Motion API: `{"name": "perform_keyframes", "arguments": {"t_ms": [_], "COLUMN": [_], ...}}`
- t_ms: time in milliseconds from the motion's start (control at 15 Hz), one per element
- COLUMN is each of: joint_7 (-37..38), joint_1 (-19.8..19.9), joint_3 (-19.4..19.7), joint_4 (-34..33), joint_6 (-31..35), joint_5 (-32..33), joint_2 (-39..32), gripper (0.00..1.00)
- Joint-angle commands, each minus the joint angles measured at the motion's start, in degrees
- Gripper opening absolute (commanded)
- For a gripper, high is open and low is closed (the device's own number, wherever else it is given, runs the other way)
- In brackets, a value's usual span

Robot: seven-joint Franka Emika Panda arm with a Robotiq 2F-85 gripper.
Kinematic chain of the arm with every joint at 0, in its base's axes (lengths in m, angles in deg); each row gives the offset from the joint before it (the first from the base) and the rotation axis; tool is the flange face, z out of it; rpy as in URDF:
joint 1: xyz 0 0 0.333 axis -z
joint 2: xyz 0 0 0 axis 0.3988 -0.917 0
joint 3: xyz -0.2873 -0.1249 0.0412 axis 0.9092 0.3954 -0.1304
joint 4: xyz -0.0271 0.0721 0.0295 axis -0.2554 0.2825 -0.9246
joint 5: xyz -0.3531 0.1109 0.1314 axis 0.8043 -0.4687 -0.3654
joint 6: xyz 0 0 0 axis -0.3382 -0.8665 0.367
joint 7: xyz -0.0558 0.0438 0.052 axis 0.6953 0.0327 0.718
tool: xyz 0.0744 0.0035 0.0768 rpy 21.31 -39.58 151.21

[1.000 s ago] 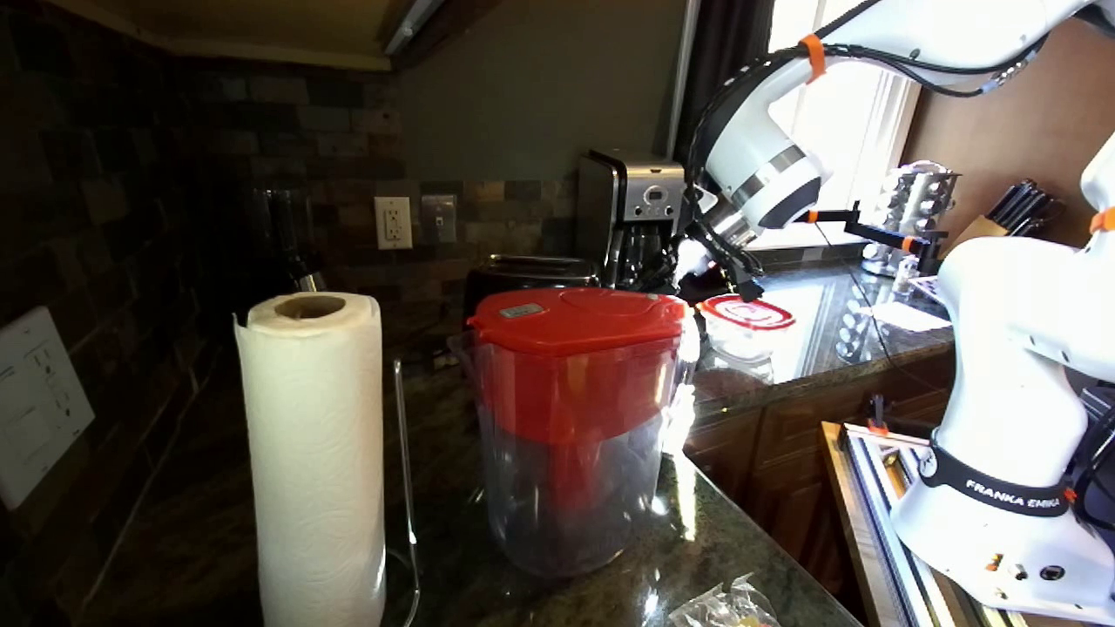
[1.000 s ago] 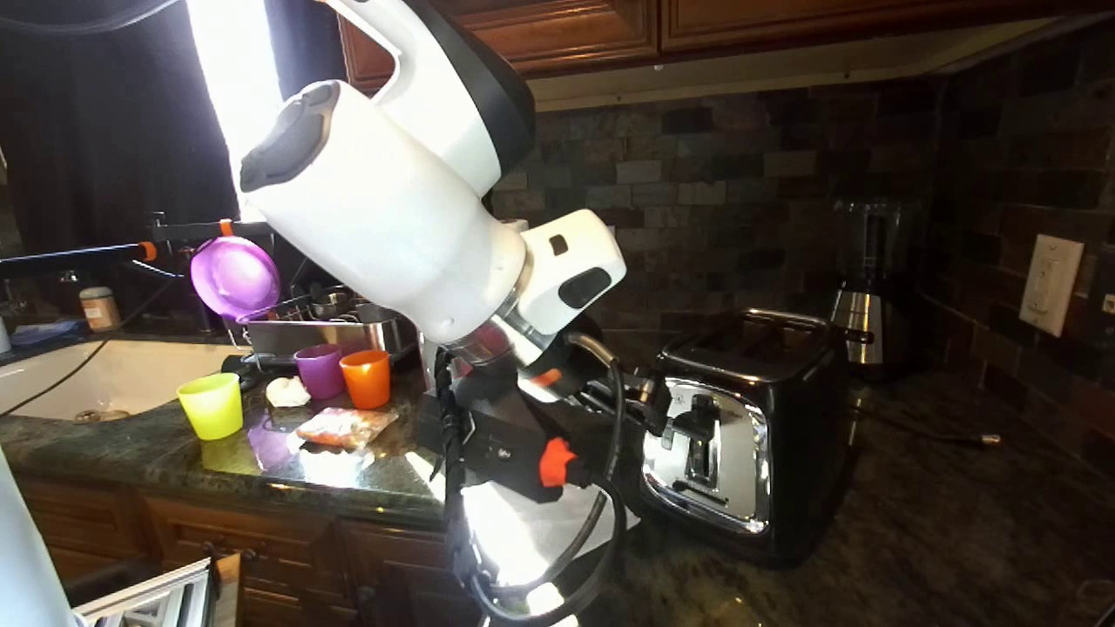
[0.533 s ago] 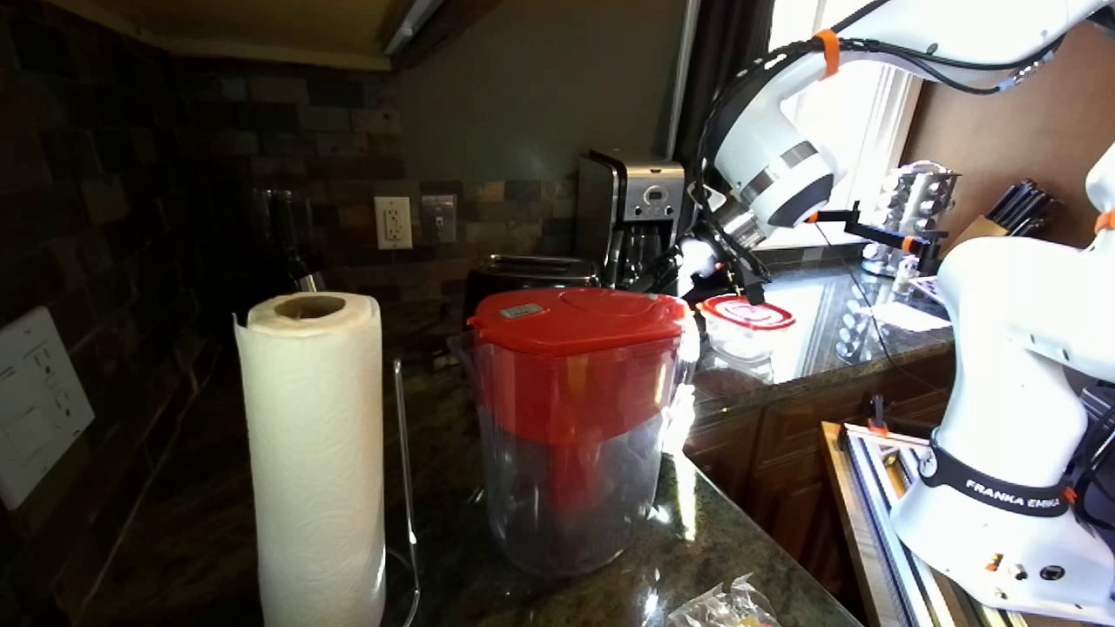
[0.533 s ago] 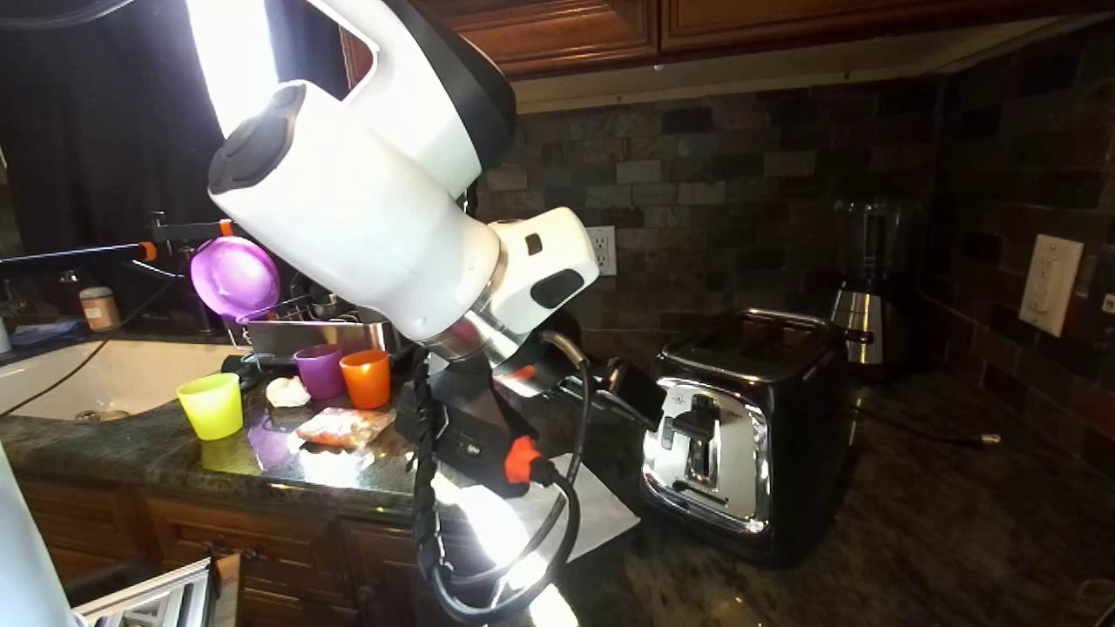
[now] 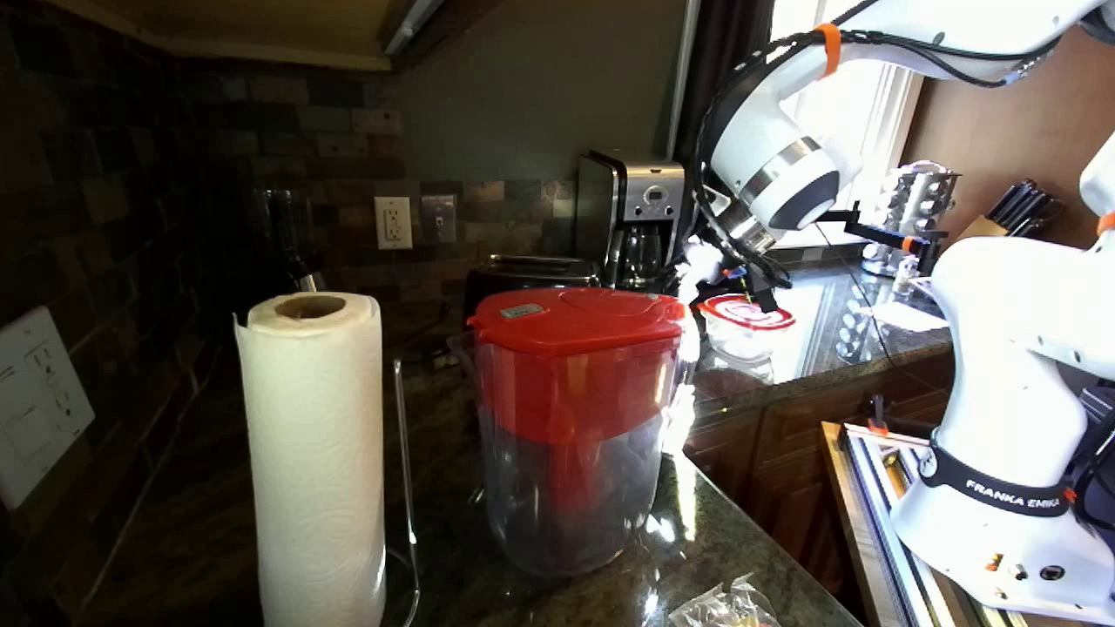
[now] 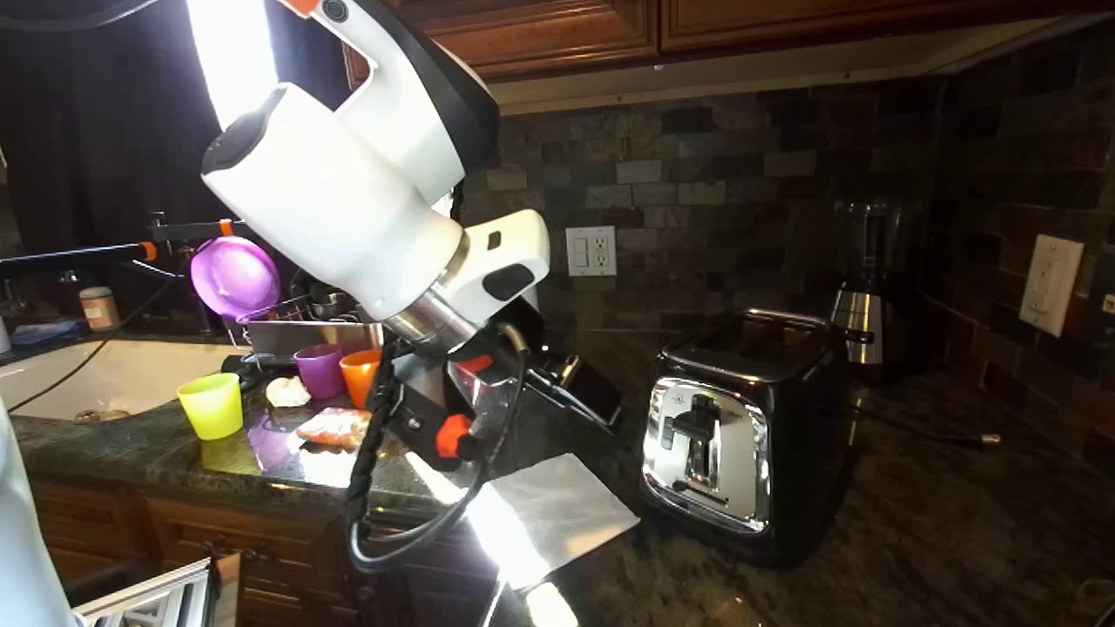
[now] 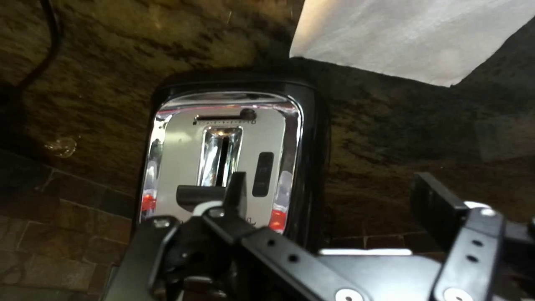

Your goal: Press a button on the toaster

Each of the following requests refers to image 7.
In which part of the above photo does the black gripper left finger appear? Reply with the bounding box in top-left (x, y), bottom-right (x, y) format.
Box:
top-left (103, 170), bottom-right (370, 301)

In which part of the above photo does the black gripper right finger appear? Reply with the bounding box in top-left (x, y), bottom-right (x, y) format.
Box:
top-left (409, 170), bottom-right (535, 301)

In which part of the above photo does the black chrome toaster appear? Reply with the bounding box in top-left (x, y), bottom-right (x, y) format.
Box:
top-left (131, 68), bottom-right (330, 249)

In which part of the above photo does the white paper sheet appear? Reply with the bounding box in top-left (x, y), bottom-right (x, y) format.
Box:
top-left (287, 0), bottom-right (535, 88)

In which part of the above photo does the black toaster power cable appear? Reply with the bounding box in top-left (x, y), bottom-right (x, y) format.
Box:
top-left (13, 0), bottom-right (63, 98)

